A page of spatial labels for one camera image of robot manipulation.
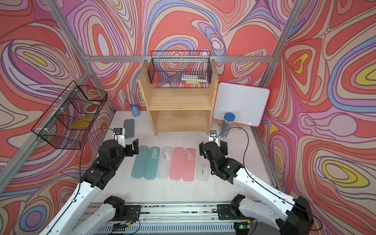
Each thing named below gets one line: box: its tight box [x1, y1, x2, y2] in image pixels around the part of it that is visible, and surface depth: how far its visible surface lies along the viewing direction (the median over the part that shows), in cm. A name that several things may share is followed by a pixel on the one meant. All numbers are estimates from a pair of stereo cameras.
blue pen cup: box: [121, 92, 141, 118], surface depth 114 cm
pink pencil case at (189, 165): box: [182, 147, 197, 183], surface depth 92 cm
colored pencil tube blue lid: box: [219, 112, 236, 139], surface depth 93 cm
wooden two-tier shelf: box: [137, 59, 219, 136], surface depth 93 cm
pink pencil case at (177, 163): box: [169, 146, 185, 181], surface depth 93 cm
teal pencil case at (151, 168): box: [143, 146, 161, 180], surface depth 93 cm
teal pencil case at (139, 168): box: [131, 145, 150, 179], surface depth 90 cm
